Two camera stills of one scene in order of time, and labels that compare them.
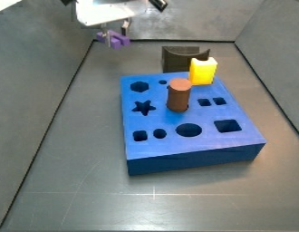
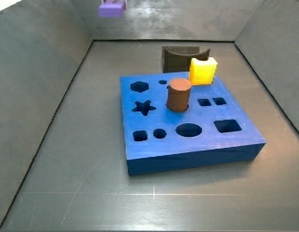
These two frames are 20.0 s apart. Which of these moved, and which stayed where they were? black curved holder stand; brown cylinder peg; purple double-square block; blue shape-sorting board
Moved: purple double-square block
Stayed: blue shape-sorting board; brown cylinder peg; black curved holder stand
